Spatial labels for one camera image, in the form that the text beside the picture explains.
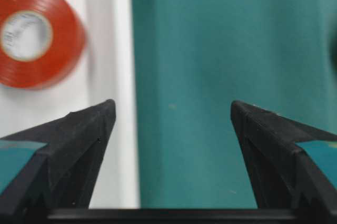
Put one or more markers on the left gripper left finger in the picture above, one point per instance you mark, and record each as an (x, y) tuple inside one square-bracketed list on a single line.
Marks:
[(55, 164)]

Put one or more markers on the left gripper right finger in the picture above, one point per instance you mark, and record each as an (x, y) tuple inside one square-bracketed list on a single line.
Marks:
[(282, 173)]

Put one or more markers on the red tape roll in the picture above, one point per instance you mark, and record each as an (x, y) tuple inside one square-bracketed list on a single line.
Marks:
[(67, 42)]

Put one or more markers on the white plastic tray case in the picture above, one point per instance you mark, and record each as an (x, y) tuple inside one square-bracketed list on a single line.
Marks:
[(105, 71)]

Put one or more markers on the green table cloth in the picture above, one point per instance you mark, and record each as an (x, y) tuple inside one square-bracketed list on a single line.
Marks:
[(193, 58)]

